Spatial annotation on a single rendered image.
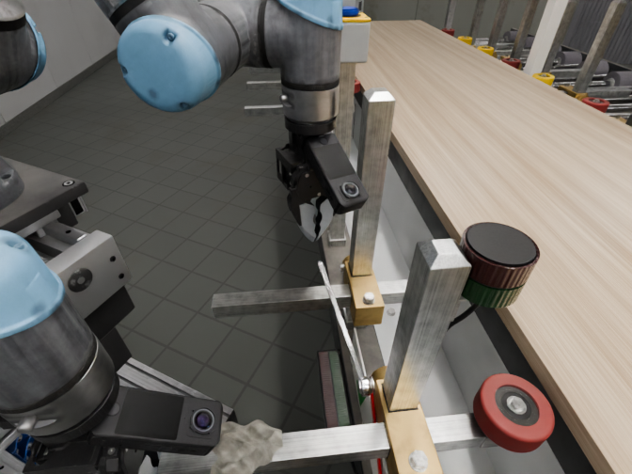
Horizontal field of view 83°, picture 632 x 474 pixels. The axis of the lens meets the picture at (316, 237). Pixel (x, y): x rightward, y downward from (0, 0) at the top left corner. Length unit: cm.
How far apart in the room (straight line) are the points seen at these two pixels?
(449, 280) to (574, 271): 43
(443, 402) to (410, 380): 38
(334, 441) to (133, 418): 23
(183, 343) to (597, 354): 144
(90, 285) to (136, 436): 27
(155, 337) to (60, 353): 145
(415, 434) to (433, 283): 23
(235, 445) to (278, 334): 116
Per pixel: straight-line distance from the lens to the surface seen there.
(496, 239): 33
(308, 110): 47
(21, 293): 27
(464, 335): 77
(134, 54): 35
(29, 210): 62
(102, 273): 60
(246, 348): 160
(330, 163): 48
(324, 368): 71
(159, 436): 39
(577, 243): 80
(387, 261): 103
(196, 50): 34
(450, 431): 52
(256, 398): 148
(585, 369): 59
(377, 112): 49
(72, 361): 32
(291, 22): 45
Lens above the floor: 132
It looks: 40 degrees down
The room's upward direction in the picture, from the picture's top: straight up
